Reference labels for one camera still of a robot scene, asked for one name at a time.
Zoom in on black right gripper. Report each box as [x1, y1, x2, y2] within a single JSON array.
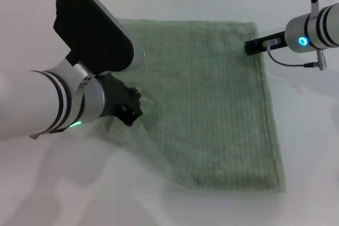
[[244, 31, 287, 57]]

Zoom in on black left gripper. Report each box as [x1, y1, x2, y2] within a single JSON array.
[[94, 73, 144, 127]]

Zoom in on pale green terry towel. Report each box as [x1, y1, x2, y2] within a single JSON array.
[[99, 18, 288, 194]]

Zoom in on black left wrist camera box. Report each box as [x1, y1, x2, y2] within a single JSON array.
[[52, 0, 146, 75]]

